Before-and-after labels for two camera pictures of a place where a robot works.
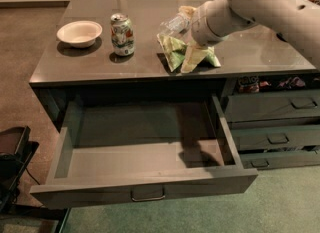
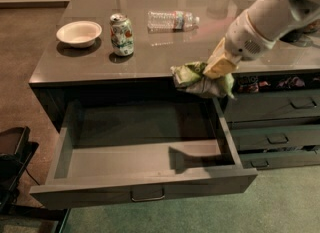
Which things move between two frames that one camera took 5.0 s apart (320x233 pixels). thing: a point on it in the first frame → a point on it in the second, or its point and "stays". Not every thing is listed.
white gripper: [201, 27] → [242, 40]
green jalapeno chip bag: [174, 52] → [190, 77]
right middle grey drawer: [270, 137] stays
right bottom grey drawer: [281, 159] stays
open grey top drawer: [117, 152] stays
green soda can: [122, 34] stays
